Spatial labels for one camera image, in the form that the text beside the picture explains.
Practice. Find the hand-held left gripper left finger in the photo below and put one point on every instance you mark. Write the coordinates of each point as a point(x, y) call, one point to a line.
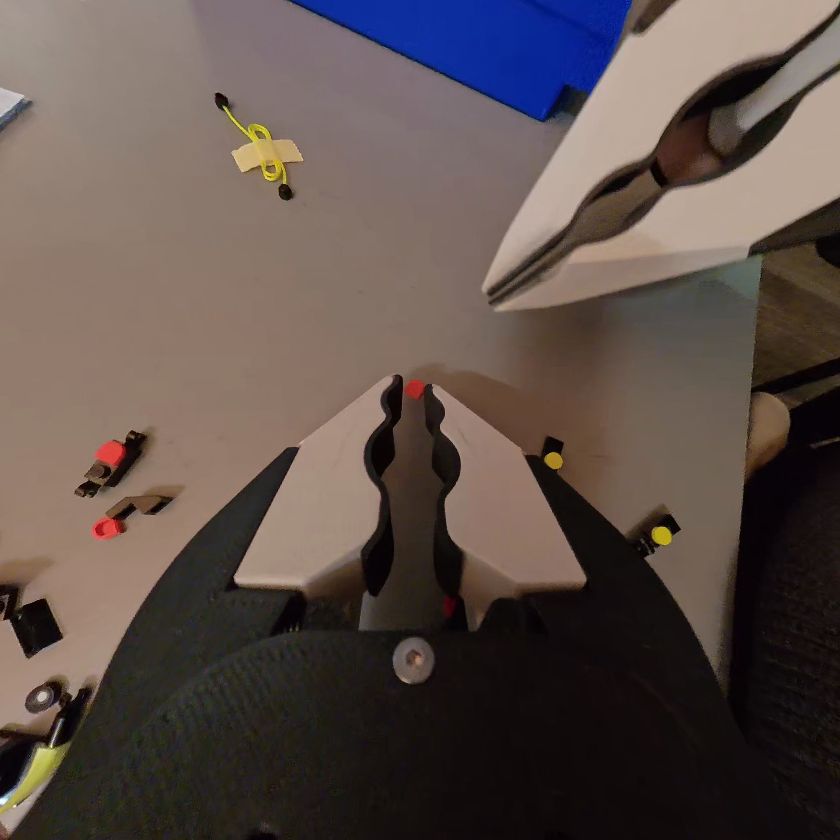
point(308, 518)

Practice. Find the beige tape piece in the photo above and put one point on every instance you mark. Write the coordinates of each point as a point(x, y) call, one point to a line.
point(289, 152)

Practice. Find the lego instruction booklet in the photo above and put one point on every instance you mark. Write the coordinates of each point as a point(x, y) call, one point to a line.
point(10, 105)

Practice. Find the pile of loose lego pieces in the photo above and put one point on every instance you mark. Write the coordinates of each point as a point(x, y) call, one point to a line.
point(36, 627)

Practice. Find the black lego bracket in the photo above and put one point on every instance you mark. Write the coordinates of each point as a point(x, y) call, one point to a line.
point(148, 504)

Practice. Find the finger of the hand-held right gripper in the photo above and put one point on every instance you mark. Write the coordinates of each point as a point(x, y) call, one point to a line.
point(623, 118)
point(722, 223)

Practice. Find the black red lego clip assembly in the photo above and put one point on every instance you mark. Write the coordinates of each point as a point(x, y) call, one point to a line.
point(111, 454)

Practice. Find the beige rounded object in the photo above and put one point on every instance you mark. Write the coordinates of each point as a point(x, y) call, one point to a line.
point(768, 426)

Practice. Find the blue plastic bin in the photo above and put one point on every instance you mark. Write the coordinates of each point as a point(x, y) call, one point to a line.
point(472, 39)

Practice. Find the small red lego slope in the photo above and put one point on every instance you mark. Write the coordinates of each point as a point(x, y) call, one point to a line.
point(413, 388)
point(107, 528)

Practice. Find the black yellow lego spider model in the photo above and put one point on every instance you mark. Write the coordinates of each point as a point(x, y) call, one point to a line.
point(553, 460)

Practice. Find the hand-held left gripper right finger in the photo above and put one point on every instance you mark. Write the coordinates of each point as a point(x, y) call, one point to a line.
point(505, 518)

